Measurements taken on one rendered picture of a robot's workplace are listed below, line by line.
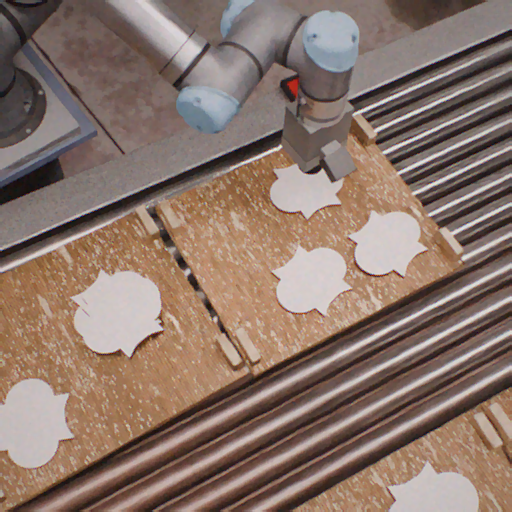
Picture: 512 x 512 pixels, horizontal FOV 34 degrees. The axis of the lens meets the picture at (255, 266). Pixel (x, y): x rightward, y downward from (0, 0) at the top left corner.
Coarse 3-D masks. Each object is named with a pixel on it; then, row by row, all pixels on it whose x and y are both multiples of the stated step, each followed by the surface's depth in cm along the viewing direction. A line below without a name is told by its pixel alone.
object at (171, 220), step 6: (162, 204) 141; (168, 204) 141; (162, 210) 141; (168, 210) 141; (168, 216) 140; (174, 216) 140; (168, 222) 140; (174, 222) 140; (174, 228) 139; (180, 228) 140; (174, 234) 141
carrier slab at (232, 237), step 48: (192, 192) 146; (240, 192) 146; (384, 192) 147; (192, 240) 141; (240, 240) 142; (288, 240) 142; (336, 240) 142; (432, 240) 143; (240, 288) 137; (384, 288) 138; (288, 336) 134
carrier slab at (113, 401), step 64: (64, 256) 139; (128, 256) 139; (0, 320) 133; (64, 320) 134; (192, 320) 134; (0, 384) 128; (64, 384) 129; (128, 384) 129; (192, 384) 130; (64, 448) 124
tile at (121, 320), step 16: (112, 288) 133; (128, 288) 133; (144, 288) 133; (96, 304) 132; (112, 304) 132; (128, 304) 132; (144, 304) 132; (160, 304) 132; (96, 320) 131; (112, 320) 131; (128, 320) 131; (144, 320) 131; (96, 336) 129; (112, 336) 129; (128, 336) 130; (144, 336) 130; (96, 352) 129; (112, 352) 129; (128, 352) 128
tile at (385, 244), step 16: (368, 224) 143; (384, 224) 143; (400, 224) 143; (416, 224) 143; (352, 240) 142; (368, 240) 141; (384, 240) 141; (400, 240) 142; (416, 240) 142; (368, 256) 140; (384, 256) 140; (400, 256) 140; (368, 272) 139; (384, 272) 139; (400, 272) 139
